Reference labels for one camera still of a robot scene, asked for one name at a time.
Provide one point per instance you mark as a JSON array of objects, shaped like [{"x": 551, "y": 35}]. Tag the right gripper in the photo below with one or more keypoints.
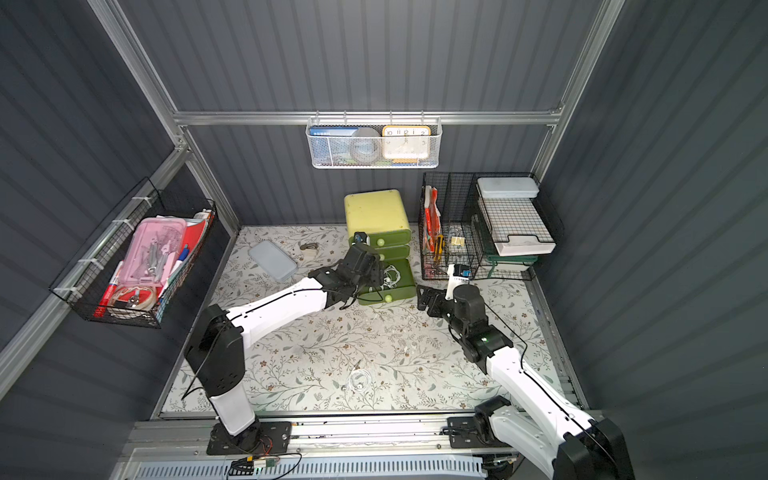
[{"x": 435, "y": 301}]

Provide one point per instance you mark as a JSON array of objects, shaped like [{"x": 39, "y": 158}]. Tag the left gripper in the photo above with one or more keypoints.
[{"x": 372, "y": 267}]

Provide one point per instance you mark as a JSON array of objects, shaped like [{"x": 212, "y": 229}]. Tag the green bottom drawer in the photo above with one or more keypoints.
[{"x": 405, "y": 289}]

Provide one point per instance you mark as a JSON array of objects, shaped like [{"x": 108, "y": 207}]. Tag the green yellow drawer cabinet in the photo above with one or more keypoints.
[{"x": 382, "y": 216}]

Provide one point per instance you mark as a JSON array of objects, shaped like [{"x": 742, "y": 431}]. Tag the white earphones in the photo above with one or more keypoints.
[
  {"x": 391, "y": 277},
  {"x": 360, "y": 380}
]

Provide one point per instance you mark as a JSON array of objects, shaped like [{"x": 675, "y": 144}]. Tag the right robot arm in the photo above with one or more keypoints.
[{"x": 561, "y": 440}]

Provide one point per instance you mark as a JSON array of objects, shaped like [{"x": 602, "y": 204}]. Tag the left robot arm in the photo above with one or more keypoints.
[{"x": 220, "y": 339}]

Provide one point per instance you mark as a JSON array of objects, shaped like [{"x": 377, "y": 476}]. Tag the red scissors in organizer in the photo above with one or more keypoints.
[{"x": 432, "y": 219}]

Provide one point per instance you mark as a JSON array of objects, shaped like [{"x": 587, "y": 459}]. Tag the grey plastic lid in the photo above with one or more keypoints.
[{"x": 273, "y": 260}]

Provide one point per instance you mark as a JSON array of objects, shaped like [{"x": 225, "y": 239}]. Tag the white grid paper tray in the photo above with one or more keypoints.
[{"x": 515, "y": 226}]

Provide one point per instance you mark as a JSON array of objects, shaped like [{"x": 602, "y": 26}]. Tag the grey tape roll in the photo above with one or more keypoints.
[{"x": 365, "y": 146}]

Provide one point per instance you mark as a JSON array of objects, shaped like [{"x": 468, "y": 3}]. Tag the blue box in basket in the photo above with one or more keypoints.
[{"x": 330, "y": 145}]

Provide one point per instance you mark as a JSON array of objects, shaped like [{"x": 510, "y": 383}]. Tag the yellow white clock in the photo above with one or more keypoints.
[{"x": 406, "y": 143}]

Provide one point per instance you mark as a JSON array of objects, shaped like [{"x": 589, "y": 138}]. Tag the pink pencil case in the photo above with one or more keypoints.
[{"x": 155, "y": 244}]

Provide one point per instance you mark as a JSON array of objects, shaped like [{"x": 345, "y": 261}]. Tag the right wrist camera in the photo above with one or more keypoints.
[{"x": 458, "y": 274}]

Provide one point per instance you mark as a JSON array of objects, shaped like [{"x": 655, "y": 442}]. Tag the black wire desk organizer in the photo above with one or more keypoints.
[{"x": 465, "y": 237}]

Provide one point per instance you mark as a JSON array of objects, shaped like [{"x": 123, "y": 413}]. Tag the white wire wall basket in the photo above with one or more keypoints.
[{"x": 431, "y": 162}]

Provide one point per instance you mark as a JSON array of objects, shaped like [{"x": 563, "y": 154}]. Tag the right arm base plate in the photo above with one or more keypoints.
[{"x": 464, "y": 433}]

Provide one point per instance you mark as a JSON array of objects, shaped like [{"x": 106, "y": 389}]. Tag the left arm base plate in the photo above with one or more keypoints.
[{"x": 264, "y": 438}]

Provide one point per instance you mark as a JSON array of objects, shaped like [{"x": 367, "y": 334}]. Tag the black wire side basket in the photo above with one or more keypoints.
[{"x": 90, "y": 288}]

